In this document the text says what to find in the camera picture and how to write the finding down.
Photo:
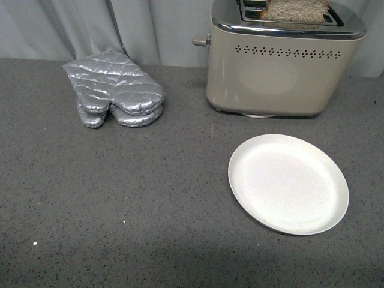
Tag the white round plate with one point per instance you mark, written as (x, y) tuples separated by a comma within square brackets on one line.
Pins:
[(288, 184)]

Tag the brown bread slice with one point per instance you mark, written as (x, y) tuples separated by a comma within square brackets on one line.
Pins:
[(301, 11)]

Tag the cream chrome two-slot toaster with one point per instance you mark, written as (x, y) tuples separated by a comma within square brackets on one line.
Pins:
[(265, 68)]

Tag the silver quilted upper oven mitt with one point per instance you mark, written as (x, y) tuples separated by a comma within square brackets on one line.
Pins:
[(112, 78)]

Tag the grey curtain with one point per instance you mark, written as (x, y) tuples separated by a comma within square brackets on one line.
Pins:
[(151, 32)]

